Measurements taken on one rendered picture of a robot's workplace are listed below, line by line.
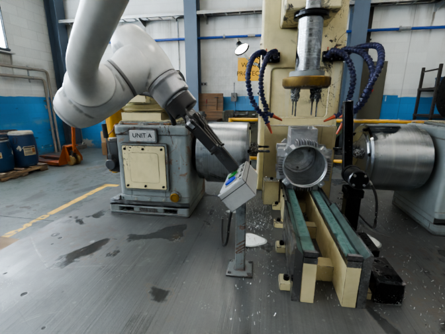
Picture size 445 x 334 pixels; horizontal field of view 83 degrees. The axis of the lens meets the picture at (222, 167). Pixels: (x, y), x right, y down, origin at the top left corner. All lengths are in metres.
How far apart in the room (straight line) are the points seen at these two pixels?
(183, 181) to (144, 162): 0.17
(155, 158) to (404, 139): 0.87
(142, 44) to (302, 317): 0.71
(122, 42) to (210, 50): 5.72
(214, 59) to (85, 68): 5.85
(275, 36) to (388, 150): 0.67
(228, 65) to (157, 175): 5.39
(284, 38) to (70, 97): 0.93
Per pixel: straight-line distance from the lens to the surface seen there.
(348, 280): 0.66
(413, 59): 6.77
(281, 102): 1.26
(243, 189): 0.55
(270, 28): 1.29
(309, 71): 1.02
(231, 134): 0.95
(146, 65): 0.66
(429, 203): 1.16
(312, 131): 1.03
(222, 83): 6.24
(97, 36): 0.50
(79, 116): 0.65
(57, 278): 0.84
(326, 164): 0.98
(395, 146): 1.03
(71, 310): 0.72
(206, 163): 0.95
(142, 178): 1.03
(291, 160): 1.16
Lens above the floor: 1.25
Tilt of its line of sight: 14 degrees down
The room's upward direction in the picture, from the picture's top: straight up
